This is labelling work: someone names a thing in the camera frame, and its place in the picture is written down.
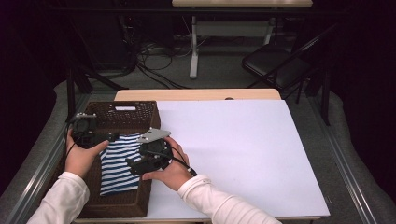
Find black folding chair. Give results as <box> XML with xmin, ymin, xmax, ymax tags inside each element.
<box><xmin>241</xmin><ymin>22</ymin><xmax>341</xmax><ymax>105</ymax></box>

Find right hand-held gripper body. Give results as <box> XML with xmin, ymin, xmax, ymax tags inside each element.
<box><xmin>136</xmin><ymin>128</ymin><xmax>173</xmax><ymax>174</ymax></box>

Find hand-held gripper black cable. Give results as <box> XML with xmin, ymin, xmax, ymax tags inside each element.
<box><xmin>63</xmin><ymin>116</ymin><xmax>78</xmax><ymax>166</ymax></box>
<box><xmin>169</xmin><ymin>145</ymin><xmax>199</xmax><ymax>177</ymax></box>

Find brown wicker basket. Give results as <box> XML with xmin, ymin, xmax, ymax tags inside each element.
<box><xmin>36</xmin><ymin>100</ymin><xmax>162</xmax><ymax>218</ymax></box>

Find left hand-held gripper black cable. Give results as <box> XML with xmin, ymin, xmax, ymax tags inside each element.
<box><xmin>63</xmin><ymin>116</ymin><xmax>78</xmax><ymax>166</ymax></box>

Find wooden table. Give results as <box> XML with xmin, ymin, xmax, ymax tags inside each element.
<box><xmin>74</xmin><ymin>88</ymin><xmax>331</xmax><ymax>224</ymax></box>

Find person's left hand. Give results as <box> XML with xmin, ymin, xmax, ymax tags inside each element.
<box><xmin>64</xmin><ymin>129</ymin><xmax>110</xmax><ymax>180</ymax></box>

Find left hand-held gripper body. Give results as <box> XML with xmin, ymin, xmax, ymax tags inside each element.
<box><xmin>72</xmin><ymin>112</ymin><xmax>108</xmax><ymax>149</ymax></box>

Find right hand-held gripper black cable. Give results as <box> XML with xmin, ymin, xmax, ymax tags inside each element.
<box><xmin>169</xmin><ymin>145</ymin><xmax>199</xmax><ymax>177</ymax></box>

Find black metal stand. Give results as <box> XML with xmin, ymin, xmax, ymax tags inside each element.
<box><xmin>64</xmin><ymin>60</ymin><xmax>129</xmax><ymax>124</ymax></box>

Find blue white striped shirt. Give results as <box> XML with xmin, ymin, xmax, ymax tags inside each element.
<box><xmin>98</xmin><ymin>133</ymin><xmax>143</xmax><ymax>197</ymax></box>

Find bundle of floor cables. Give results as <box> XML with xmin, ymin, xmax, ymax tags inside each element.
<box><xmin>120</xmin><ymin>15</ymin><xmax>206</xmax><ymax>91</ymax></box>

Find white board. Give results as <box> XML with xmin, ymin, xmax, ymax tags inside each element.
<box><xmin>144</xmin><ymin>99</ymin><xmax>331</xmax><ymax>219</ymax></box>

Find white-legged desk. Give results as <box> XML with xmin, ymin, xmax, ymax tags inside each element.
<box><xmin>171</xmin><ymin>0</ymin><xmax>314</xmax><ymax>79</ymax></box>

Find person's right hand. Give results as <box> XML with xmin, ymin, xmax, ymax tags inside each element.
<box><xmin>141</xmin><ymin>135</ymin><xmax>194</xmax><ymax>191</ymax></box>

